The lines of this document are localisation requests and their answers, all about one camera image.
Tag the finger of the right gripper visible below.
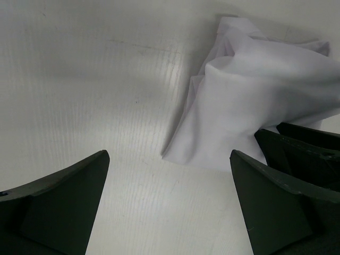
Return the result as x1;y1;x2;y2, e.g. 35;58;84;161
276;123;339;153
254;130;339;190

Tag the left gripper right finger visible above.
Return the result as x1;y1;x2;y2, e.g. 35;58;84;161
230;150;339;254

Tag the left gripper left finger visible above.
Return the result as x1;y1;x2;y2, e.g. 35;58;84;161
1;150;110;254

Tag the white t shirt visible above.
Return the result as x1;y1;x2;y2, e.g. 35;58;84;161
163;16;339;171

